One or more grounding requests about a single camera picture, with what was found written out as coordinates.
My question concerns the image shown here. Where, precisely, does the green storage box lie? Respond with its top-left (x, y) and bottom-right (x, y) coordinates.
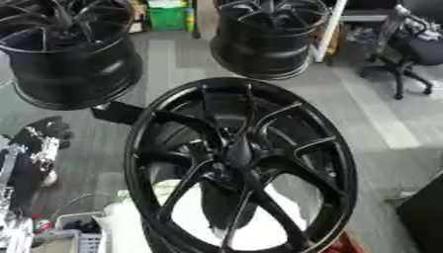
top-left (145, 0), bottom-right (196, 32)

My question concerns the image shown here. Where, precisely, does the white plastic basket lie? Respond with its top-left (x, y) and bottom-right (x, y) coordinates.
top-left (51, 211), bottom-right (110, 253)

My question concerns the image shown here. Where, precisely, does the black flat panel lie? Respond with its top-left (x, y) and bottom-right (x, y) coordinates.
top-left (395, 173), bottom-right (443, 253)

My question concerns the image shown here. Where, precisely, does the black wheel with wide barrel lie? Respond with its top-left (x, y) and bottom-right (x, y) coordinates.
top-left (0, 0), bottom-right (145, 112)

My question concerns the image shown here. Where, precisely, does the black wheel stand bracket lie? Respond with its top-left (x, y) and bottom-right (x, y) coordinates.
top-left (90, 101), bottom-right (152, 126)

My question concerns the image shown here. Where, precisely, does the black wheel with silver rim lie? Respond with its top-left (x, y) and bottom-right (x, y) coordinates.
top-left (209, 0), bottom-right (332, 81)

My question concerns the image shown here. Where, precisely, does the white shelf post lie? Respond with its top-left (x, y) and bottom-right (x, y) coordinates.
top-left (310, 0), bottom-right (350, 64)

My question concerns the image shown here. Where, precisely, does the large black spoked wheel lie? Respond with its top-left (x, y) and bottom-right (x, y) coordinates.
top-left (123, 76), bottom-right (360, 253)

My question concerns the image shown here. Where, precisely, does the black office chair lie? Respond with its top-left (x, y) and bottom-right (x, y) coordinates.
top-left (358, 4), bottom-right (443, 101)

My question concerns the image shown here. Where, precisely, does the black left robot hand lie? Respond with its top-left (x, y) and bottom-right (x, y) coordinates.
top-left (8, 115), bottom-right (75, 151)

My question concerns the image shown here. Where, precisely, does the white plastic bag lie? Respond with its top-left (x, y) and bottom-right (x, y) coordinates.
top-left (93, 178), bottom-right (325, 253)

